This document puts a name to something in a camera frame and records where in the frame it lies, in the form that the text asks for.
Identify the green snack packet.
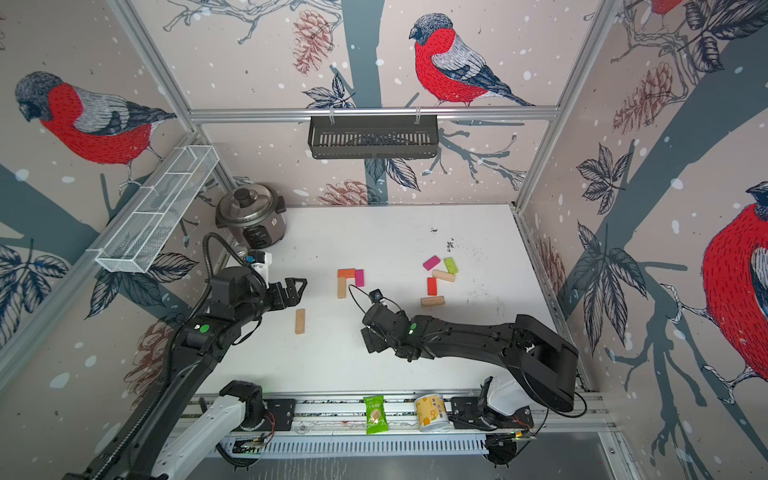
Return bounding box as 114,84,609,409
363,395,389,435

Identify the orange block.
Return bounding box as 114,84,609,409
337,268,357,279

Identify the yellow cup on rail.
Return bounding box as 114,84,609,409
414,394,450,433

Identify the white wire basket shelf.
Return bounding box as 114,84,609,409
95,145,219,273

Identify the black hanging metal basket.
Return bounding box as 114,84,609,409
308,115,439,160

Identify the lower wooden cylinder block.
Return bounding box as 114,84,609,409
420,296,446,308

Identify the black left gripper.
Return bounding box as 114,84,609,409
235,275,307,327

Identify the red block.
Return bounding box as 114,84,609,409
427,277,438,296

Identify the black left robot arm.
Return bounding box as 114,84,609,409
65,232,308,479

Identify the silver rice cooker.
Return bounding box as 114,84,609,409
215,184,287,250

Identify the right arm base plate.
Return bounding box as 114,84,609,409
448,397,534,432

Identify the long wooden block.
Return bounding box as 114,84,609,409
337,277,347,299
295,309,306,335

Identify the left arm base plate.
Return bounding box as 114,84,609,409
265,398,296,432

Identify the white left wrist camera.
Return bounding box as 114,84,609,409
245,250,272,284

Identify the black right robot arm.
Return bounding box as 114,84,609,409
361,302,586,432

